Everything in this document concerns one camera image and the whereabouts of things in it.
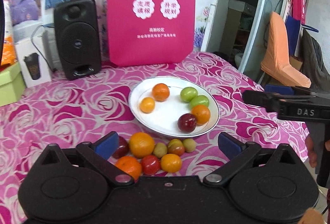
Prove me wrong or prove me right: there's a blue hanging bag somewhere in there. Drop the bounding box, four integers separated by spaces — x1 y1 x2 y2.
285 15 319 58

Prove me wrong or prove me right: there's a pale yellow small fruit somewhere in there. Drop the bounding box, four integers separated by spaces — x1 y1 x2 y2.
182 139 196 153

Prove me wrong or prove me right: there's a small yellow orange tangerine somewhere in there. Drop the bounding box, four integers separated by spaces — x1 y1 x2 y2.
139 97 156 114

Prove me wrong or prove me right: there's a person right hand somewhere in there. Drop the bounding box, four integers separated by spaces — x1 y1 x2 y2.
305 135 317 168

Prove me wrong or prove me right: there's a white cup box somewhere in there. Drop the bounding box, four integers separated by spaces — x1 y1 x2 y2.
15 31 54 88

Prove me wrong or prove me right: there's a white ceramic plate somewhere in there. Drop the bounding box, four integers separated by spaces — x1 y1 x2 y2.
128 76 220 138

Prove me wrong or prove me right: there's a dark red plum front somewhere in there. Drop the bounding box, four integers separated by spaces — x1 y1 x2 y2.
177 113 197 133

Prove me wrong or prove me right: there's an orange covered chair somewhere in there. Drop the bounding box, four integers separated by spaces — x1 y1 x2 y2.
261 12 312 88

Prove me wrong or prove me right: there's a black speaker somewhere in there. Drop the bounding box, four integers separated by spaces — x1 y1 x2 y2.
53 0 101 80

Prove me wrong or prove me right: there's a pink hanging bag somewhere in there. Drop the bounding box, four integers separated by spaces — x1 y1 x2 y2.
292 0 306 24

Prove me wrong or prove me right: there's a yellow green small fruit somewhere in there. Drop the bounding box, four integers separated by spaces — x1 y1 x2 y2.
153 142 167 159

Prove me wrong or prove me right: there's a small red tomato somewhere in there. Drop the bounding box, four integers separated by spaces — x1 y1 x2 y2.
140 155 160 175

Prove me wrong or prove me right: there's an orange tangerine with leaf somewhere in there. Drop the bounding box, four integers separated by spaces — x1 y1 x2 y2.
152 83 170 102

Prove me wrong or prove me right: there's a yellow red small fruit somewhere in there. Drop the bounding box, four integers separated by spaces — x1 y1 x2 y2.
167 139 185 156

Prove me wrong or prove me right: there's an orange on plate right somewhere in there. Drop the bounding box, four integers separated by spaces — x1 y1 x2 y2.
191 104 211 125

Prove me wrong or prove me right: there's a green shoe box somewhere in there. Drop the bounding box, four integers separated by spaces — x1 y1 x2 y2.
0 62 26 107

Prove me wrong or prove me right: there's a pink rose tablecloth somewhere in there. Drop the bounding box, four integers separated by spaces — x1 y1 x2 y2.
1 52 308 223

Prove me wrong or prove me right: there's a large orange on cloth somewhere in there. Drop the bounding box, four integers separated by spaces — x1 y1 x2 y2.
129 132 155 159

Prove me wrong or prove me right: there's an orange white detergent bag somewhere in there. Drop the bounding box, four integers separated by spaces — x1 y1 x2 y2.
1 0 16 68

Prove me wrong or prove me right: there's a large green tomato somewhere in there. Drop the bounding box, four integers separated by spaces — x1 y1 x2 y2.
189 95 209 109

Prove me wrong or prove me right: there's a dark red plum back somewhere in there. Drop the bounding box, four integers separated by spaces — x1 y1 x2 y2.
112 136 130 159

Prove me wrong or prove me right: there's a dark orange tangerine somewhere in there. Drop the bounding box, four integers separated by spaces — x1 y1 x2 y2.
115 156 142 180

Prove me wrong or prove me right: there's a dark hanging garment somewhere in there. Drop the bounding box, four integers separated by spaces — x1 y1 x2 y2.
301 29 329 93

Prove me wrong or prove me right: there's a pink tote bag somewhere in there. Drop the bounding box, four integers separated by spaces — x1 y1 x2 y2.
107 0 195 67

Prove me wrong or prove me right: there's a dark red plum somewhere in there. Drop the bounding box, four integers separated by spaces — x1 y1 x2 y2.
112 136 130 159
177 113 197 133

